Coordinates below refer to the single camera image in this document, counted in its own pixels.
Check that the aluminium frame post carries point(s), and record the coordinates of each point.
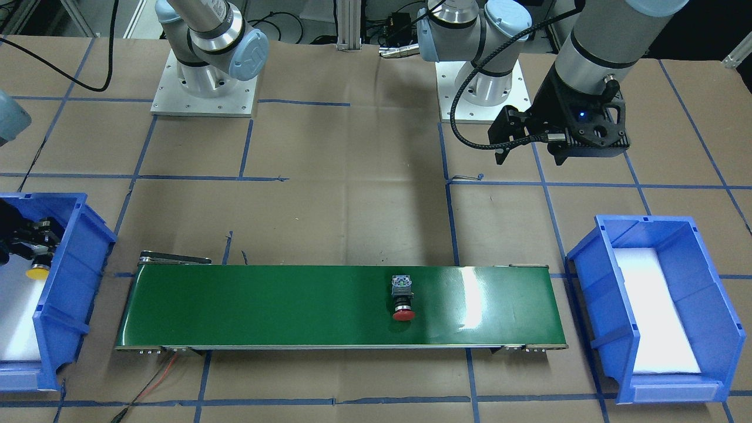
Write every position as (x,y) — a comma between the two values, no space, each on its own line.
(349,25)

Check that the green conveyor belt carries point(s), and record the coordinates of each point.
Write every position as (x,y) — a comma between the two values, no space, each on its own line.
(205,306)

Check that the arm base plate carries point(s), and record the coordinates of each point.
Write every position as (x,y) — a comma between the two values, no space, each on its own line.
(185,91)
(484,97)

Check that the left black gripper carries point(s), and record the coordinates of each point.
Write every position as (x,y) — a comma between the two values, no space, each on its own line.
(547,107)

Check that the white foam pad bin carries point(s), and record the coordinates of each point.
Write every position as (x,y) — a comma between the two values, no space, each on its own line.
(663,346)
(19,299)

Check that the blue plastic bin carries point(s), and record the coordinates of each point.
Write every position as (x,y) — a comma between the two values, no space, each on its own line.
(713,328)
(63,312)

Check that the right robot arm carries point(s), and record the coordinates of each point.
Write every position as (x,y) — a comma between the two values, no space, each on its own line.
(140,126)

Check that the yellow push button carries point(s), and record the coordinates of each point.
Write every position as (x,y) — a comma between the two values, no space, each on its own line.
(40,267)

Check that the red push button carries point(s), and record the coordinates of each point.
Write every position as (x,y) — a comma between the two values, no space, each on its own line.
(402,295)

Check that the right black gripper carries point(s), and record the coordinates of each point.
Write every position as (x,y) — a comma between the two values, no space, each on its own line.
(16,233)

